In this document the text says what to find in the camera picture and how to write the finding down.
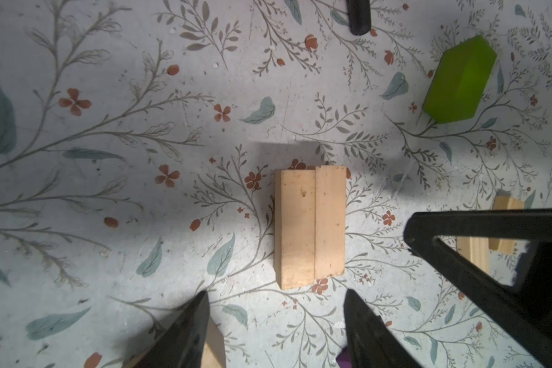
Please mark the purple block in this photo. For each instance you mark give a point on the purple block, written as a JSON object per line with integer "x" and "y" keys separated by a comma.
{"x": 344, "y": 359}

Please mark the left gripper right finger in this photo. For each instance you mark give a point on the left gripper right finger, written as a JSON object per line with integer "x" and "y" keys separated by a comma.
{"x": 369, "y": 342}

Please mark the ridged wood block right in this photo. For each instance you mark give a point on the ridged wood block right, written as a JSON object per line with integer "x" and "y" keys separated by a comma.
{"x": 504, "y": 239}

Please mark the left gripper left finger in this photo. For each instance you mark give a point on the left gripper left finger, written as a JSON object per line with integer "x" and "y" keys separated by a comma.
{"x": 183, "y": 344}

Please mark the ridged wood block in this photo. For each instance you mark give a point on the ridged wood block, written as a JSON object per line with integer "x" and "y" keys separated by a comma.
{"x": 504, "y": 239}
{"x": 475, "y": 250}

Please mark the green block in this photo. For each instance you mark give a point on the green block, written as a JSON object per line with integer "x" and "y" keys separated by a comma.
{"x": 460, "y": 81}

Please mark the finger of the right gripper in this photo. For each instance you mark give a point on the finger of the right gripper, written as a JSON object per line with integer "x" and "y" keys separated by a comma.
{"x": 524, "y": 309}

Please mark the wood block numbered 72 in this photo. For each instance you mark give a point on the wood block numbered 72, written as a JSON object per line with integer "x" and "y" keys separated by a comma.
{"x": 294, "y": 228}

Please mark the black marker pen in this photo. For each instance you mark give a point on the black marker pen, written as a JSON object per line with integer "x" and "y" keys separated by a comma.
{"x": 359, "y": 16}

